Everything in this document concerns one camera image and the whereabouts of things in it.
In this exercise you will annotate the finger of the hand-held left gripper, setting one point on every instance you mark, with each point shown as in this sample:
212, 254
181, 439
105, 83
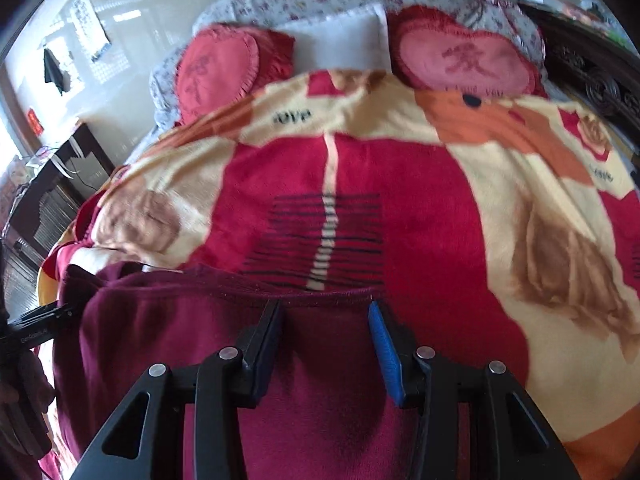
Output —
55, 312

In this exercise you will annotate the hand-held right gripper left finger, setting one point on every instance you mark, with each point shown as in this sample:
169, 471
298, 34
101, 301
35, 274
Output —
265, 355

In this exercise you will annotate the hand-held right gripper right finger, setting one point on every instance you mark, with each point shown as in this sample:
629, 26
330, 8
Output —
382, 355

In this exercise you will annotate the maroon fleece garment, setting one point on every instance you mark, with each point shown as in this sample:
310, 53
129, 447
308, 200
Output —
310, 440

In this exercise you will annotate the person's left hand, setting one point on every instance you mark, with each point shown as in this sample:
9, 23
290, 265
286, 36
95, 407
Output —
44, 385

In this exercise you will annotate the dark wooden desk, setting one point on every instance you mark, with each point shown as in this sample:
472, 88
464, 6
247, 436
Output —
65, 180

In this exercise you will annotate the printed red and cream blanket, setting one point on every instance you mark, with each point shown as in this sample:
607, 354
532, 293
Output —
425, 200

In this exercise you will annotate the dark hanging cloth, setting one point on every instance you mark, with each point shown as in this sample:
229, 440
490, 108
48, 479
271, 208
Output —
54, 70

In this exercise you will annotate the red heart-shaped pillow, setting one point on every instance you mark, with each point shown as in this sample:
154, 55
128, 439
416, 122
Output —
465, 55
220, 70

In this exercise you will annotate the white pillow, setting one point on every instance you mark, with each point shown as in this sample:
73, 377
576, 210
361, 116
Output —
335, 37

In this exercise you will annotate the dark carved headboard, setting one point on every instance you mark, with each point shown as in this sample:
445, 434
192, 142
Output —
590, 70

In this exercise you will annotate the red wall sign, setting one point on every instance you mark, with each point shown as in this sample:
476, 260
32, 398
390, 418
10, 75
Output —
35, 121

